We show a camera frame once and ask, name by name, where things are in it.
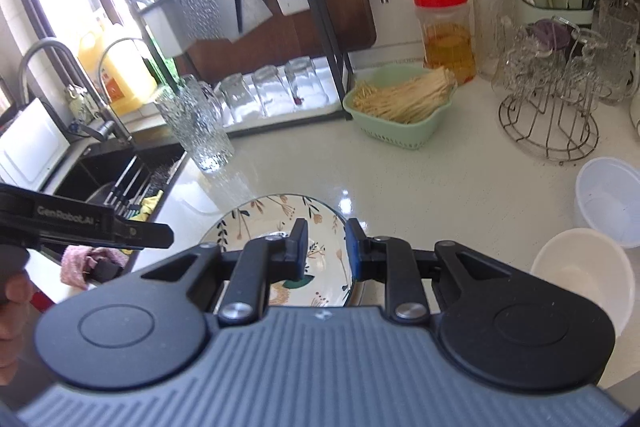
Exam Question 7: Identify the clear drinking glass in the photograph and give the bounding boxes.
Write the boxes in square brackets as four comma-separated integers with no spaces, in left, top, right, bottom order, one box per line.
[215,74,256,128]
[285,57,331,108]
[251,66,291,118]

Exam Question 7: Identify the yellow detergent bottle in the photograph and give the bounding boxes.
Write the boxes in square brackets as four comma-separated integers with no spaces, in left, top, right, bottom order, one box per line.
[77,24,159,116]

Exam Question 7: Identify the white drip tray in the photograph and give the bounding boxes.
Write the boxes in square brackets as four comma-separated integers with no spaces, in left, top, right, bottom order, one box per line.
[215,92,354,138]

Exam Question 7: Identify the red-lidded plastic jar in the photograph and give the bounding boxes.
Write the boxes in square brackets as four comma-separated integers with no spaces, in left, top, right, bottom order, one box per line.
[413,0,475,85]

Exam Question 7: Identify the purple cup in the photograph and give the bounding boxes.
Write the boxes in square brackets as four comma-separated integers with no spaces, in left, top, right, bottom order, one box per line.
[532,19,574,50]

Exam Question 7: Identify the white printed cup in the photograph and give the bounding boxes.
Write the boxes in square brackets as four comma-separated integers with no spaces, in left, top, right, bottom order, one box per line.
[65,84,102,124]

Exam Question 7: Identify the small steel faucet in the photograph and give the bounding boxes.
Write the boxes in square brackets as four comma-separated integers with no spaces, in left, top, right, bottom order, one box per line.
[97,38,152,98]

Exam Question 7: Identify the green plastic basket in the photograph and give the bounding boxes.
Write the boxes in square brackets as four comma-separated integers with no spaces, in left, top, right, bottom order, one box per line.
[342,66,459,152]

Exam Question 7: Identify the textured glass mug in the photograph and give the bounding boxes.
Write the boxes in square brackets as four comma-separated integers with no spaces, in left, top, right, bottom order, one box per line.
[154,74,236,172]

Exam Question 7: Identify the yellow cloth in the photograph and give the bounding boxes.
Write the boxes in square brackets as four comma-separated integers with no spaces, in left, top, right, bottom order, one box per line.
[127,189,164,223]

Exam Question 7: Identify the dry noodles bundle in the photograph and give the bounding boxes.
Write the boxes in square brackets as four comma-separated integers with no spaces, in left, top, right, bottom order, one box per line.
[352,67,457,124]

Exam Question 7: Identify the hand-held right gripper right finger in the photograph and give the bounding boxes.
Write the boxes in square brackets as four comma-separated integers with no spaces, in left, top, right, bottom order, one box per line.
[345,217,506,324]

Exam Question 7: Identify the stemmed glass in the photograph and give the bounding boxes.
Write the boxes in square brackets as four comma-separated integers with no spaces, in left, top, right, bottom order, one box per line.
[565,27,609,108]
[492,24,539,94]

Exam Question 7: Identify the green bottle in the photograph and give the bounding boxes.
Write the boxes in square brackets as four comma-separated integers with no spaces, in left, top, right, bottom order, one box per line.
[145,57,179,88]

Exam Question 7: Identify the pink cloth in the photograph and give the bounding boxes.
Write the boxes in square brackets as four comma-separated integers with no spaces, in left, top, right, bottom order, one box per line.
[60,244,131,291]

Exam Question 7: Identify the tall steel faucet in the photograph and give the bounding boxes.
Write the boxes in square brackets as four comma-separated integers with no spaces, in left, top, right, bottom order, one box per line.
[19,38,134,144]

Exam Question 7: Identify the white rectangular board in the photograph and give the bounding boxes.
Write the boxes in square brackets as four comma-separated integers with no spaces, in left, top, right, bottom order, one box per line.
[0,98,71,192]

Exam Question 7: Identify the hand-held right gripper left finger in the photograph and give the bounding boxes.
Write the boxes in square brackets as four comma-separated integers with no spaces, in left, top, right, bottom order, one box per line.
[141,218,309,327]

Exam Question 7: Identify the cream ceramic bowl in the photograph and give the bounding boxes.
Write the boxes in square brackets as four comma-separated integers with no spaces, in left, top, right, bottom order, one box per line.
[530,228,636,339]

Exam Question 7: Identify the person's left hand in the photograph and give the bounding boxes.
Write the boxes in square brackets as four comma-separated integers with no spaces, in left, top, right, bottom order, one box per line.
[0,269,40,356]

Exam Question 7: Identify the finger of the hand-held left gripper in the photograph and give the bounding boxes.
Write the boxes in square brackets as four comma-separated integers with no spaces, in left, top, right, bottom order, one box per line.
[112,213,175,251]

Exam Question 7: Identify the pale blue plastic bowl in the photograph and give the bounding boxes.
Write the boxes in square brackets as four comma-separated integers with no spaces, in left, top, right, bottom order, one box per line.
[575,157,640,249]

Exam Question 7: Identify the floral dark-rimmed plate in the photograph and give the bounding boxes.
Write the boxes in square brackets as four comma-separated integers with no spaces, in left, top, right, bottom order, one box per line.
[212,193,353,308]

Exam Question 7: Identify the wire glass rack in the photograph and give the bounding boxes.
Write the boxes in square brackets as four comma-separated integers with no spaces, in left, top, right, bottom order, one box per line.
[492,19,601,164]

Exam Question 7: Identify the black sink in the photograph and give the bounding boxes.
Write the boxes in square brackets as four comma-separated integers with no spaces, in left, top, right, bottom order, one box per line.
[42,142,189,258]

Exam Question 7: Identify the tall clear glass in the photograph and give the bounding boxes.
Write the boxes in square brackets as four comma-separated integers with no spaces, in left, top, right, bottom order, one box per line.
[471,0,509,82]

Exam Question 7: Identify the ribbed glass mug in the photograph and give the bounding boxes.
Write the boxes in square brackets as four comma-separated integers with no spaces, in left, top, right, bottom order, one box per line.
[595,0,640,106]

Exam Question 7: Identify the steel wool scrubber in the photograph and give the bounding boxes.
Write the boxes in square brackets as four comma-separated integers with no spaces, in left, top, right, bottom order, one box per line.
[147,162,181,194]

